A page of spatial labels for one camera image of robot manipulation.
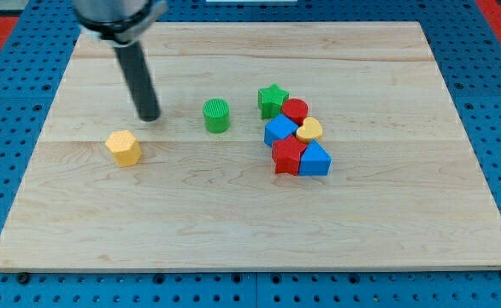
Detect light wooden board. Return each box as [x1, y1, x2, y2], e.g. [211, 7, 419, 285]
[0, 21, 501, 273]

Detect yellow hexagon block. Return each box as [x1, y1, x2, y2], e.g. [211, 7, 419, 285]
[105, 130, 142, 167]

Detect red cylinder block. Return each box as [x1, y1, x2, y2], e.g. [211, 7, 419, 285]
[281, 98, 309, 126]

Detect green star block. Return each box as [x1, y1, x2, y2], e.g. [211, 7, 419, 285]
[258, 84, 290, 119]

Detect blue triangle block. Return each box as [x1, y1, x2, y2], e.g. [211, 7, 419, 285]
[298, 140, 332, 176]

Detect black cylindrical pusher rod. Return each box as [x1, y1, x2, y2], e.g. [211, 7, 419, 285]
[114, 42, 161, 121]

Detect yellow heart block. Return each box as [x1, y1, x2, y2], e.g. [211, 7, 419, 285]
[296, 117, 323, 144]

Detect blue cube block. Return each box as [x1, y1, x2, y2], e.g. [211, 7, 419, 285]
[264, 114, 298, 147]

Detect green cylinder block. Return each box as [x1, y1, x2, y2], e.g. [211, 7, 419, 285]
[203, 98, 231, 133]

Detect red star block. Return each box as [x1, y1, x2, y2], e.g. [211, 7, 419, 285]
[272, 135, 308, 175]

